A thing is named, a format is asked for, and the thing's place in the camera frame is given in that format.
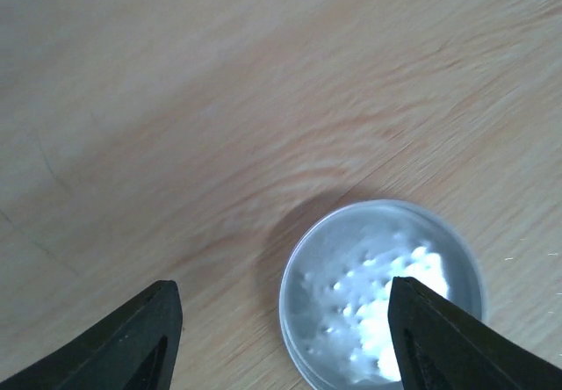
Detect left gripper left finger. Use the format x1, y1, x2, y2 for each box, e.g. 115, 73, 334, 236
1, 280, 183, 389

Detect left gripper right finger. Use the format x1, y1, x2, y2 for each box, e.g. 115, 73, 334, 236
388, 277, 561, 390

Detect round metal lid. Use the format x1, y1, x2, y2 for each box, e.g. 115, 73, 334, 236
279, 199, 487, 389

